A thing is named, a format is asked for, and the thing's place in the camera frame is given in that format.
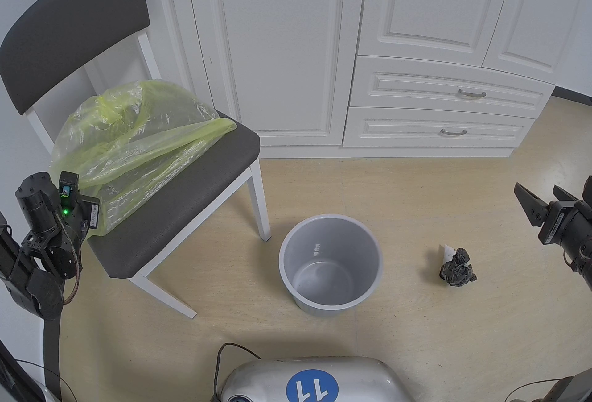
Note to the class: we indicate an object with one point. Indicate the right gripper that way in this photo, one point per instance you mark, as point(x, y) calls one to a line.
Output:
point(562, 224)

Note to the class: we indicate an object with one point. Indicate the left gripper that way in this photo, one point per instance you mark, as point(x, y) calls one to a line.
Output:
point(90, 215)

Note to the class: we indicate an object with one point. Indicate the yellow plastic bag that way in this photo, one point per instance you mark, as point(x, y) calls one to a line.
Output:
point(134, 145)

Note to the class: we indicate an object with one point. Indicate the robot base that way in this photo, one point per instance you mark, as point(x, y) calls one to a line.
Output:
point(314, 381)

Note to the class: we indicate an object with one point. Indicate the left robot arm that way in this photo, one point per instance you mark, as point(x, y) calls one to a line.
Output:
point(39, 205)

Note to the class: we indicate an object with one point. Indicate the crumpled black plastic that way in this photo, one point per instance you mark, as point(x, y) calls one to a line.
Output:
point(458, 273)

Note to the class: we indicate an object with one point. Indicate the white trash bin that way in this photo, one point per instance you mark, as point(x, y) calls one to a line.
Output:
point(330, 298)

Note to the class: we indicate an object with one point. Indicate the white chair with grey cushions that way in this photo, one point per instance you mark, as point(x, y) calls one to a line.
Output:
point(74, 20)

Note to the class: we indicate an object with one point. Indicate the white wardrobe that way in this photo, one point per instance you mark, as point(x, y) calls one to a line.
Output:
point(277, 20)

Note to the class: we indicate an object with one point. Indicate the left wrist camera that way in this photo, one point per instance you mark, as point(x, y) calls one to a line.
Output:
point(69, 185)

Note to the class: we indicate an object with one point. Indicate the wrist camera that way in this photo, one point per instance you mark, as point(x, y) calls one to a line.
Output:
point(588, 192)
point(69, 185)

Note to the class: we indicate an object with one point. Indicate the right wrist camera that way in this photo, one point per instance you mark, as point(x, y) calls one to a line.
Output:
point(588, 192)

